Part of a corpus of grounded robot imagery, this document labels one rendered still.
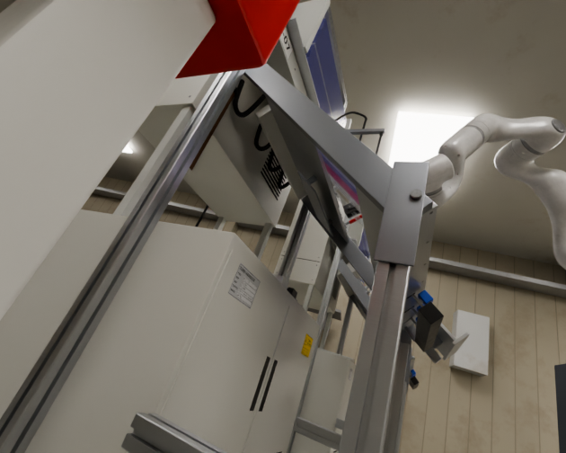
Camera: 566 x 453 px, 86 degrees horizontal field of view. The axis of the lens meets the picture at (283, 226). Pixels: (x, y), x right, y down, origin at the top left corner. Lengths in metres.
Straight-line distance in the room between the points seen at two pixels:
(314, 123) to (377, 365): 0.48
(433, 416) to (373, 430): 4.03
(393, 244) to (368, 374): 0.16
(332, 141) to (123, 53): 0.48
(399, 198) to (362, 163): 0.14
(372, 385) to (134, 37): 0.37
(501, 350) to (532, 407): 0.60
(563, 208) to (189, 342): 1.17
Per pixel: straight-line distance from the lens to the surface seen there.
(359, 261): 1.22
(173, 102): 1.02
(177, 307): 0.56
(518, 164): 1.36
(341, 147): 0.61
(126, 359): 0.60
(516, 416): 4.67
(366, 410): 0.39
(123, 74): 0.19
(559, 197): 1.31
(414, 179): 0.48
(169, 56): 0.21
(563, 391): 1.22
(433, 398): 4.41
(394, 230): 0.43
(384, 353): 0.38
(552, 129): 1.30
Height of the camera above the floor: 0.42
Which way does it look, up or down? 25 degrees up
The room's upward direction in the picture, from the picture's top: 20 degrees clockwise
